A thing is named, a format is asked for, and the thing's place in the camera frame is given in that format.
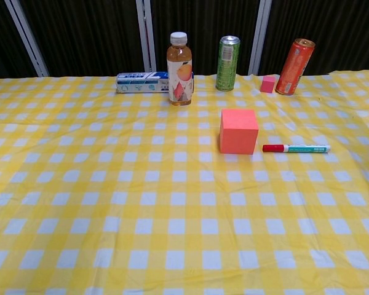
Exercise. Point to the orange juice bottle white cap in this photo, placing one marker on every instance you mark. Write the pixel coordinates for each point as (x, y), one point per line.
(180, 73)

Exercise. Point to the green drink can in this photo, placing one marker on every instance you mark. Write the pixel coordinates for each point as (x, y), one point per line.
(227, 64)

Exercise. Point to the small pink cube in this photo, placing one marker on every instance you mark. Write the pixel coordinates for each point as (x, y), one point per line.
(267, 84)

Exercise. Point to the blue white carton box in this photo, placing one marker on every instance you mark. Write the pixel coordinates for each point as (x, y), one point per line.
(141, 83)

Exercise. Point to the large pink cube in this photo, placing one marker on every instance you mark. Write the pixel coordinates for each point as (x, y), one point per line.
(238, 132)

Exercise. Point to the orange drink can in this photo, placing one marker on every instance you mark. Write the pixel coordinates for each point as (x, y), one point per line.
(293, 67)

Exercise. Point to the red capped white marker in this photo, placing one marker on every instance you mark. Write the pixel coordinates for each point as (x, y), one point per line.
(298, 148)

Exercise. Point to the yellow white checkered tablecloth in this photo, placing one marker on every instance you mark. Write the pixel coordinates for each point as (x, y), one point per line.
(110, 199)

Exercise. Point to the white metal frame post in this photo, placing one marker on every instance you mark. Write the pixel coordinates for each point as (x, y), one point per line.
(259, 33)
(146, 33)
(27, 37)

